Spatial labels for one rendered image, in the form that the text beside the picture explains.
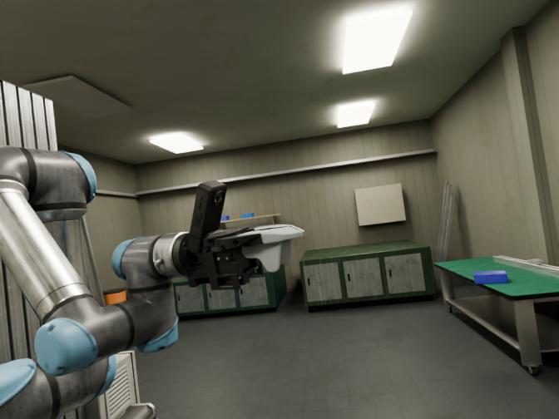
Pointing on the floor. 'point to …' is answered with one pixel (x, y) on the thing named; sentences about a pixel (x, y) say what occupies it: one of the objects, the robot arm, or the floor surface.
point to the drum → (114, 296)
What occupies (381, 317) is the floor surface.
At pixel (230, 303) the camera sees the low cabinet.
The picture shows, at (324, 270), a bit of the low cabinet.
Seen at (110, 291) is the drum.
